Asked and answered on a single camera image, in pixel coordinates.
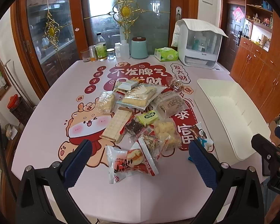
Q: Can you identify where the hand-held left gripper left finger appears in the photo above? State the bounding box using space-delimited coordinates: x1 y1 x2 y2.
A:
15 139 94 224

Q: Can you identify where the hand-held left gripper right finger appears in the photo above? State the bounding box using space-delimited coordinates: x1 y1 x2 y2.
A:
189 139 269 224

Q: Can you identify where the blue and brown snack packet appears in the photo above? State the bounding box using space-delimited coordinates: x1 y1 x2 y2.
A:
189 122 214 152

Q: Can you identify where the yellow puffed snack bag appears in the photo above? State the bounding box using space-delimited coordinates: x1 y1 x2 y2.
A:
152 120 183 150

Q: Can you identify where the white plastic storage box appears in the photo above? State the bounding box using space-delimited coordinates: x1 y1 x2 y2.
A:
194 78 271 161

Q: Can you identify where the red and white cake packet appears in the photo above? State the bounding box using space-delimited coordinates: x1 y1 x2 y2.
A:
106 142 159 185

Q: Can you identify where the white chocolate wafer packet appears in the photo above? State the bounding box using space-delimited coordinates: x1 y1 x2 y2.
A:
100 108 136 143

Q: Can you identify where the red trim nut mix packet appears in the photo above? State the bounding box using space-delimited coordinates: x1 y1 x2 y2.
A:
137 133 169 162

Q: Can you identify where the clear rice cracker packet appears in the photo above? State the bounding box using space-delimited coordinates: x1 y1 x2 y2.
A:
96 91 117 115

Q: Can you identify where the dark brown snack packet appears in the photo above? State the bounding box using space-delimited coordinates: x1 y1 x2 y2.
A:
124 119 144 136

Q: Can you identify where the green snack packet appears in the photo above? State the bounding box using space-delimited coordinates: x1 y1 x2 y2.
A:
136 111 160 126

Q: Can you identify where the clear nut packet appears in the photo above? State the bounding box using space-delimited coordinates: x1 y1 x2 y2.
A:
166 77 185 92

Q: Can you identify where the large clear yellow cake bag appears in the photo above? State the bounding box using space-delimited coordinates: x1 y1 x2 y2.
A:
116 85 168 112

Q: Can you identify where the orange and white biscuit packet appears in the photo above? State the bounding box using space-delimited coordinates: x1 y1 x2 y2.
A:
114 79 139 93

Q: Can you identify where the person's right forearm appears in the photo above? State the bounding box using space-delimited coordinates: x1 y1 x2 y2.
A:
274 195 280 223

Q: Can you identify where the printed pink tablecloth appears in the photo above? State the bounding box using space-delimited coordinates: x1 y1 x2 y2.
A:
10 59 271 224

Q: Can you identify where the red box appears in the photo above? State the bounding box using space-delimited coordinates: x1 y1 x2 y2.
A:
8 94 23 109

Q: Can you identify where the glass cup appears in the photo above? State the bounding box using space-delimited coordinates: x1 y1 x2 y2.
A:
80 50 91 63

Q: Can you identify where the dark wooden door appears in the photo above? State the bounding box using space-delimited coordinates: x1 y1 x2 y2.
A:
220 0 246 71

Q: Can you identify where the white countertop cabinet appliance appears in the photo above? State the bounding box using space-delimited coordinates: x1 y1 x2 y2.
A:
177 19 221 70

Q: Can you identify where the green tissue pack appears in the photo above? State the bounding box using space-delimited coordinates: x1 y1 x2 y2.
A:
154 47 179 62

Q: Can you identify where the clear bottle with green label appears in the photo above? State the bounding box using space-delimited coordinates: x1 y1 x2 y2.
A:
95 33 108 60

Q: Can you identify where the white plastic bottle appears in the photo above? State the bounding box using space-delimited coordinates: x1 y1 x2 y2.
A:
120 40 130 59

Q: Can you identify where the teal canister with brown lid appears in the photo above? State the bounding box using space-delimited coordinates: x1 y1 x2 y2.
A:
131 37 148 59

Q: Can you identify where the white cloth cover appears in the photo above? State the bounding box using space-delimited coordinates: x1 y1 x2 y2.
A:
171 18 229 48

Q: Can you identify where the gold door ornament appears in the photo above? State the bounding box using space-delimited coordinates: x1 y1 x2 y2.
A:
107 0 144 36
42 12 62 50

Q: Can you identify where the glass sliding door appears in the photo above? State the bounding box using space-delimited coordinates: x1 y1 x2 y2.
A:
13 0 199 94

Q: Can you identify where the wooden wall cabinet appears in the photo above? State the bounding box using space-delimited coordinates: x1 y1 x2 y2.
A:
230 0 280 124

